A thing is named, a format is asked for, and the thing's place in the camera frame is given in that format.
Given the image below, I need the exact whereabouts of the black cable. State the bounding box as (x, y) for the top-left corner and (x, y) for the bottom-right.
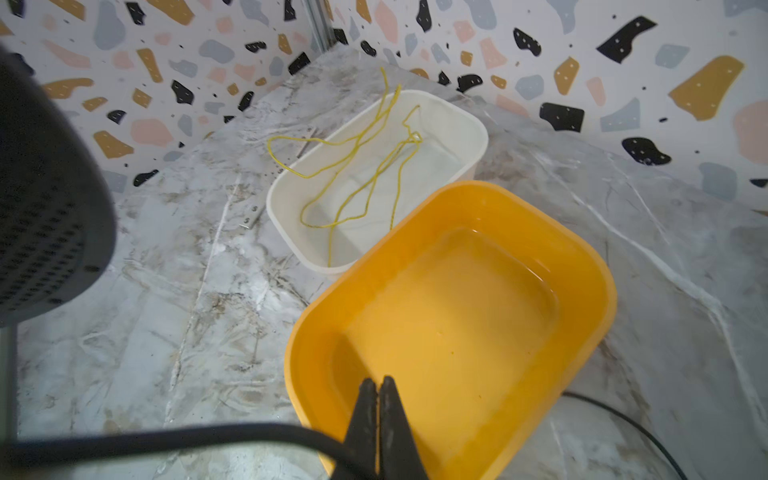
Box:
(0, 391), (691, 480)

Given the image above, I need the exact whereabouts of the yellow rectangular tray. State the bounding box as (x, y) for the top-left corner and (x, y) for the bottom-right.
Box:
(285, 181), (617, 479)

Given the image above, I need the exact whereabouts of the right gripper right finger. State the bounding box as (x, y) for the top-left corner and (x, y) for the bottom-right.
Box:
(379, 376), (428, 480)

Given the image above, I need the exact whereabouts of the white rectangular tray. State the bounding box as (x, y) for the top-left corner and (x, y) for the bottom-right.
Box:
(266, 88), (489, 277)

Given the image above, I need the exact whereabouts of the grey cable spool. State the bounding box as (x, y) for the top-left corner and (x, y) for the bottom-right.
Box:
(1, 50), (117, 327)

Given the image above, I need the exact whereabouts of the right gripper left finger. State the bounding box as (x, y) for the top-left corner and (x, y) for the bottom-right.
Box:
(331, 378), (378, 479)

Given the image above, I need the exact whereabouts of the perforated metal plate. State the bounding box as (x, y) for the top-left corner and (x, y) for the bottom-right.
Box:
(240, 204), (266, 229)

